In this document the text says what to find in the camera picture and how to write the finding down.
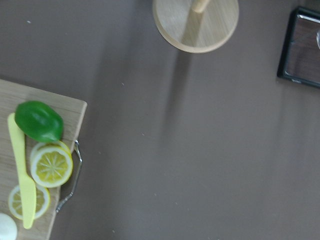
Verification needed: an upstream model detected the lemon slice stack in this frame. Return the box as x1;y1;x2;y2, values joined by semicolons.
30;141;73;188

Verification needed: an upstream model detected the bamboo cutting board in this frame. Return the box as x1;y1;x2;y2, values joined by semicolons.
0;80;87;240

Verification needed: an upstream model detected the wooden mug tree stand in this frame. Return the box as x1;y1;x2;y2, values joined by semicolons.
152;0;240;54

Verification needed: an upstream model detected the green lime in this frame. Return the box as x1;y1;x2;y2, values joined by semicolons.
15;100;64;143

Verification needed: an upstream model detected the single lemon slice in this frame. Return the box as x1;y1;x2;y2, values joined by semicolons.
8;185;51;220

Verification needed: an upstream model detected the yellow plastic knife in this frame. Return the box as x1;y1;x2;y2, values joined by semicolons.
7;113;37;230

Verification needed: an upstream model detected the black framed tray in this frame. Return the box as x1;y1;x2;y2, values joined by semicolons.
277;6;320;88

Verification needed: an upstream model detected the white steamed bun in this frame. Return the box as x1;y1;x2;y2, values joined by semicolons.
0;213;18;240

